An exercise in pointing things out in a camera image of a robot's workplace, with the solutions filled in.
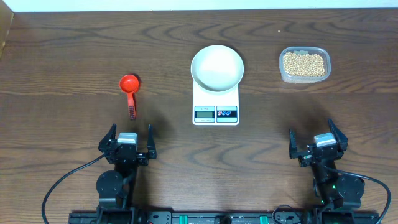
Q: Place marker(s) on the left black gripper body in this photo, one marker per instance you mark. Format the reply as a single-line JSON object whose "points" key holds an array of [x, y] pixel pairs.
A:
{"points": [[141, 159]]}

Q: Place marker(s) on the white round bowl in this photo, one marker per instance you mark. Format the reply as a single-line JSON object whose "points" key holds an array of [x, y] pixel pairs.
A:
{"points": [[217, 68]]}

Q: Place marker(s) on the white digital kitchen scale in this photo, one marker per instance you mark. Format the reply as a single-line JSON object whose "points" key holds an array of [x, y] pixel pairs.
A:
{"points": [[215, 108]]}

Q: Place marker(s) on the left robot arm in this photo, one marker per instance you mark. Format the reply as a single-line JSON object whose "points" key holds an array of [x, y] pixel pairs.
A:
{"points": [[115, 187]]}

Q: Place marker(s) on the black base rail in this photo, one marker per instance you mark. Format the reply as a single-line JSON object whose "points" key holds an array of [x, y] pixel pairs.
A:
{"points": [[166, 217]]}

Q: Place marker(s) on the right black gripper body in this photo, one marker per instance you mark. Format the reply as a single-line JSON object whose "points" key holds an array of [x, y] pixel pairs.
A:
{"points": [[305, 161]]}

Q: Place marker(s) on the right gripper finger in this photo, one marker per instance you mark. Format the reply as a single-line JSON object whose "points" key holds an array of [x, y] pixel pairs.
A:
{"points": [[294, 153], [341, 139]]}

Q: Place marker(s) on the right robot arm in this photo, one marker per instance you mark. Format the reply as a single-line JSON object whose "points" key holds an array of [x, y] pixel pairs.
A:
{"points": [[340, 193]]}

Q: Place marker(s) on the yellow soybeans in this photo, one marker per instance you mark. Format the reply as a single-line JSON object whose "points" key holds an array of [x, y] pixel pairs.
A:
{"points": [[303, 65]]}

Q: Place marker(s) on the red plastic measuring scoop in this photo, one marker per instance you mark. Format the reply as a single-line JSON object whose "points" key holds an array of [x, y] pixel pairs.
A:
{"points": [[130, 84]]}

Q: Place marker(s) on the clear plastic container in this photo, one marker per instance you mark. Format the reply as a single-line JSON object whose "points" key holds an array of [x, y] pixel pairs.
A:
{"points": [[305, 50]]}

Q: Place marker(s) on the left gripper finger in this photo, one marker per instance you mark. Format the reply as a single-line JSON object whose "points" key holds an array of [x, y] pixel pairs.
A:
{"points": [[152, 153], [106, 143]]}

